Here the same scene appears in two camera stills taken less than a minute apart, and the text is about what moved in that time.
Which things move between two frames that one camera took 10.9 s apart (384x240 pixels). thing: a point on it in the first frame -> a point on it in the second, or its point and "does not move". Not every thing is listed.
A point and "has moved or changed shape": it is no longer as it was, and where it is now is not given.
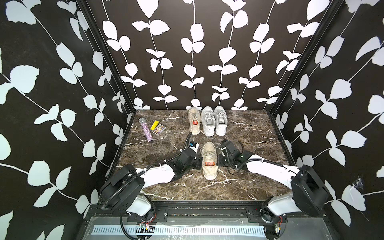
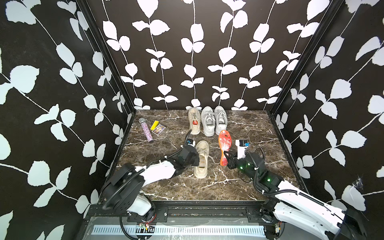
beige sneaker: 209,166 has moved or changed shape
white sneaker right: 221,120 does not move
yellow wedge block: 154,124 does not move
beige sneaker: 194,114 does not move
